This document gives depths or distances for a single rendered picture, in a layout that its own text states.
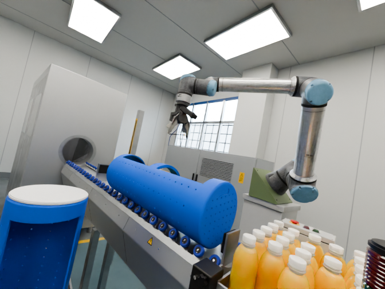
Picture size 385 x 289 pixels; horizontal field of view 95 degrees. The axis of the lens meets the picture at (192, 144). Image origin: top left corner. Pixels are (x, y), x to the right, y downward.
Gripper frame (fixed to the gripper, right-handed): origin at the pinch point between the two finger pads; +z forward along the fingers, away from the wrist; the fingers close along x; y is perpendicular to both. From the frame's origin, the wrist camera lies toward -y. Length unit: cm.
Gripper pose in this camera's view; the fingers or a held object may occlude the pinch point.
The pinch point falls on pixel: (178, 136)
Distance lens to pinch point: 103.1
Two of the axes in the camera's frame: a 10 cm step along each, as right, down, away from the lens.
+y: -7.1, -1.0, 6.9
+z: -1.9, 9.8, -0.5
